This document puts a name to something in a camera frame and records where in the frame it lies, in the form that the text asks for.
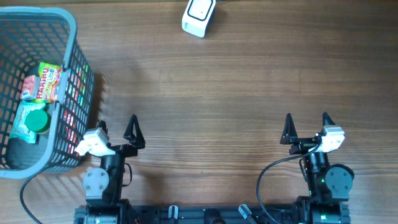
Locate green Haribo gummy bag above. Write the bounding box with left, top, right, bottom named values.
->
left=32, top=62, right=62, bottom=103

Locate white barcode scanner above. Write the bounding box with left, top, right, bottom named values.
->
left=182, top=0, right=216, bottom=38

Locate green lid jar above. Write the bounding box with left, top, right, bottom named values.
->
left=25, top=110, right=51, bottom=134

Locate small red white packet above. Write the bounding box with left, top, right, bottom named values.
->
left=20, top=75, right=40, bottom=101

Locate black cable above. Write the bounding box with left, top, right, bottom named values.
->
left=19, top=161, right=63, bottom=224
left=256, top=143, right=321, bottom=224

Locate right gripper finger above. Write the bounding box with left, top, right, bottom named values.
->
left=280, top=113, right=298, bottom=144
left=322, top=112, right=335, bottom=126

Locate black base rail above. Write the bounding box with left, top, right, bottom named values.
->
left=73, top=203, right=351, bottom=224

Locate grey plastic shopping basket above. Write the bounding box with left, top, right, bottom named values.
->
left=1, top=6, right=95, bottom=179

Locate teal tissue pack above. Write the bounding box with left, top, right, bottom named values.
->
left=9, top=101, right=45, bottom=144

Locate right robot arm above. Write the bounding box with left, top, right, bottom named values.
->
left=280, top=112, right=354, bottom=223

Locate right black cable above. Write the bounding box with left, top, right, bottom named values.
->
left=256, top=143, right=321, bottom=224

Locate red stick packet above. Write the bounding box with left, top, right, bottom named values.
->
left=63, top=111, right=77, bottom=154

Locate left black cable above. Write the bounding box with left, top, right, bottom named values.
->
left=19, top=161, right=63, bottom=224

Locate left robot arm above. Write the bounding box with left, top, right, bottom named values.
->
left=74, top=115, right=146, bottom=224

